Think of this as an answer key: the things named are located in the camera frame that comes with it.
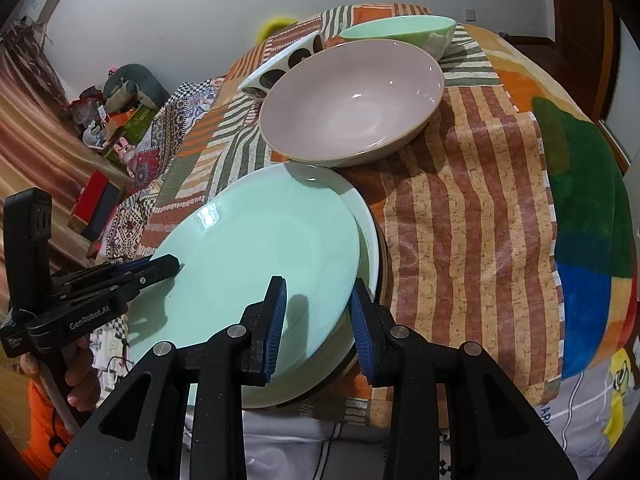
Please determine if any striped patchwork cloth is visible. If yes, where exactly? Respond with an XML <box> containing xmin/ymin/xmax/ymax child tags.
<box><xmin>135</xmin><ymin>4</ymin><xmax>566</xmax><ymax>428</ymax></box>

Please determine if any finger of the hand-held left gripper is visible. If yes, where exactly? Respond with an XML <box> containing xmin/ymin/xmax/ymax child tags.
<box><xmin>49</xmin><ymin>275</ymin><xmax>146</xmax><ymax>311</ymax></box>
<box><xmin>52</xmin><ymin>253</ymin><xmax>181</xmax><ymax>289</ymax></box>

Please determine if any patterned checkered blanket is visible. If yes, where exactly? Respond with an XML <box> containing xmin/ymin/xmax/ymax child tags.
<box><xmin>92</xmin><ymin>77</ymin><xmax>226</xmax><ymax>261</ymax></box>

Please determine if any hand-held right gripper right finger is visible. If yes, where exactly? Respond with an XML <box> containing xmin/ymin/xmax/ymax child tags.
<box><xmin>349</xmin><ymin>277</ymin><xmax>591</xmax><ymax>480</ymax></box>

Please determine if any mint green bowl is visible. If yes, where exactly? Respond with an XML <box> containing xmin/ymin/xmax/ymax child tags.
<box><xmin>339</xmin><ymin>15</ymin><xmax>457</xmax><ymax>61</ymax></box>

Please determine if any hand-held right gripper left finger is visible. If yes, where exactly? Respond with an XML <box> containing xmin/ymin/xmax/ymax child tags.
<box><xmin>50</xmin><ymin>276</ymin><xmax>288</xmax><ymax>480</ymax></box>

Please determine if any pink bowl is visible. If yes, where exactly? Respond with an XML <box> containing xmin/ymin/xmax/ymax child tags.
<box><xmin>259</xmin><ymin>40</ymin><xmax>445</xmax><ymax>168</ymax></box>

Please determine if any mint green plate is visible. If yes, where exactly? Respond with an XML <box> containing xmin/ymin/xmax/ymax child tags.
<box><xmin>127</xmin><ymin>164</ymin><xmax>362</xmax><ymax>408</ymax></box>

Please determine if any grey printed bed sheet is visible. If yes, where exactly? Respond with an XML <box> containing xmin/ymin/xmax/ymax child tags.
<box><xmin>185</xmin><ymin>345</ymin><xmax>637</xmax><ymax>480</ymax></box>

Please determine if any white bowl with dark spots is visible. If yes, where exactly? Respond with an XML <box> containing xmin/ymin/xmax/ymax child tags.
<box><xmin>239</xmin><ymin>30</ymin><xmax>326</xmax><ymax>97</ymax></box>

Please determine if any white plate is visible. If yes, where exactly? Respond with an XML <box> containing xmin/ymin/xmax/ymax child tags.
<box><xmin>295</xmin><ymin>165</ymin><xmax>377</xmax><ymax>361</ymax></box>

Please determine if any pink rabbit toy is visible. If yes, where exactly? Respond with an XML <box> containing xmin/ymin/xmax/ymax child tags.
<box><xmin>114</xmin><ymin>139</ymin><xmax>139</xmax><ymax>167</ymax></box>

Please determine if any person's left forearm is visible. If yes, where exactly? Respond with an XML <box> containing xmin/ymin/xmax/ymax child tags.
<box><xmin>20</xmin><ymin>375</ymin><xmax>77</xmax><ymax>467</ymax></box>

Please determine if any brown striped curtain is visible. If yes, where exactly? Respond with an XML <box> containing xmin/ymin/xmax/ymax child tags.
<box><xmin>0</xmin><ymin>20</ymin><xmax>126</xmax><ymax>266</ymax></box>

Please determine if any yellow foam arch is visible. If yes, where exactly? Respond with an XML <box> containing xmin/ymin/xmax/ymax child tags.
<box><xmin>257</xmin><ymin>17</ymin><xmax>301</xmax><ymax>46</ymax></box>

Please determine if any white cable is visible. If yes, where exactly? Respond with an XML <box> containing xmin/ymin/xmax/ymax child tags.
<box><xmin>36</xmin><ymin>359</ymin><xmax>82</xmax><ymax>434</ymax></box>

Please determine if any red box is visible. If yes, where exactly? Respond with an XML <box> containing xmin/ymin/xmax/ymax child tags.
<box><xmin>67</xmin><ymin>170</ymin><xmax>124</xmax><ymax>242</ymax></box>

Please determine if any wooden door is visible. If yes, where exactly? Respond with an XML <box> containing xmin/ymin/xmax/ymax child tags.
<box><xmin>547</xmin><ymin>0</ymin><xmax>640</xmax><ymax>166</ymax></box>

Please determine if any grey plush toy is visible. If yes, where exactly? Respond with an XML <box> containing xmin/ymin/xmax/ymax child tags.
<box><xmin>102</xmin><ymin>63</ymin><xmax>171</xmax><ymax>111</ymax></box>

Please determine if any person's left hand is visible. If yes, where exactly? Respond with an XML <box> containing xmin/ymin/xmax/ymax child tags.
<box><xmin>64</xmin><ymin>337</ymin><xmax>101</xmax><ymax>401</ymax></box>

